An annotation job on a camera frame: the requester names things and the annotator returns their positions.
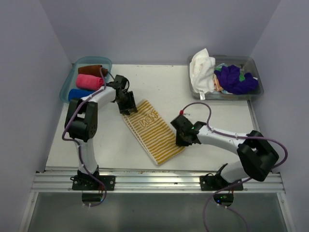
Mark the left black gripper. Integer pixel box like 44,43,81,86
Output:
115,91,137,116

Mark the purple towel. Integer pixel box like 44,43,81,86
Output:
214,64,258,95

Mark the pink rolled towel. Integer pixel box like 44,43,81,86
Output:
76,74,104,91

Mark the peach patterned cloth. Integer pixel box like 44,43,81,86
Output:
213,74,229,94

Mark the aluminium mounting rail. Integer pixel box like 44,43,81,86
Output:
31,168,285,193

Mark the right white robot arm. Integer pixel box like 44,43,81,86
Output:
171,115,279,190

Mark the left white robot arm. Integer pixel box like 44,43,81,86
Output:
62,75,138,190

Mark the teal plastic tray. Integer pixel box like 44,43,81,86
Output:
59,56,112,103

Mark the yellow white striped towel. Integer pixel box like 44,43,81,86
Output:
123,100,185,166

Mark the grey plastic bin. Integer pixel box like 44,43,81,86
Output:
187,55,265,102

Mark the brown rolled towel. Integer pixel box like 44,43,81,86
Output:
78,65,109,77

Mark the blue towel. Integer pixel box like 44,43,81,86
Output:
68,89,94,102

